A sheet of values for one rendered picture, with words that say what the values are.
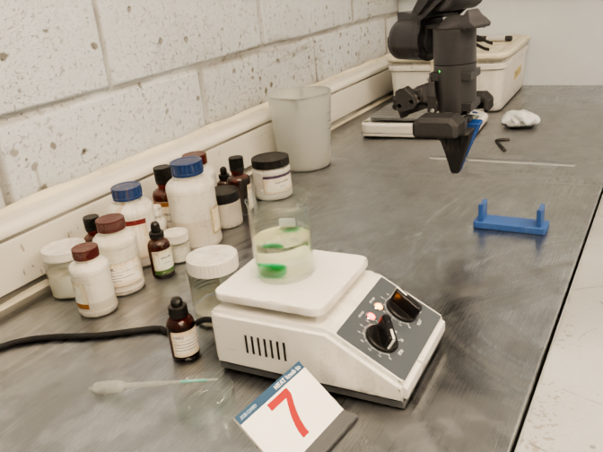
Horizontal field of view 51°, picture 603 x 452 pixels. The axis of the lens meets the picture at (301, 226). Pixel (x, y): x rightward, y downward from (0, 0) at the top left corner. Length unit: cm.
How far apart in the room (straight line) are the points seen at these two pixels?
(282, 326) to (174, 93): 66
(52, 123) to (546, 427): 74
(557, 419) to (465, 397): 8
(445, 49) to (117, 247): 49
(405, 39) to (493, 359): 48
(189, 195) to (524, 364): 51
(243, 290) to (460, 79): 44
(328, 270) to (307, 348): 9
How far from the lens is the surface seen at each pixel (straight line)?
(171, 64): 117
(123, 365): 72
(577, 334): 72
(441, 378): 63
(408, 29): 94
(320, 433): 57
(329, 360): 59
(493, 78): 166
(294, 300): 59
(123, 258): 84
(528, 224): 95
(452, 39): 89
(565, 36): 199
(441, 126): 84
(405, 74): 171
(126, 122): 108
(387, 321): 59
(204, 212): 94
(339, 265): 65
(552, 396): 62
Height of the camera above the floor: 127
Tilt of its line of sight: 22 degrees down
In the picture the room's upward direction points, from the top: 6 degrees counter-clockwise
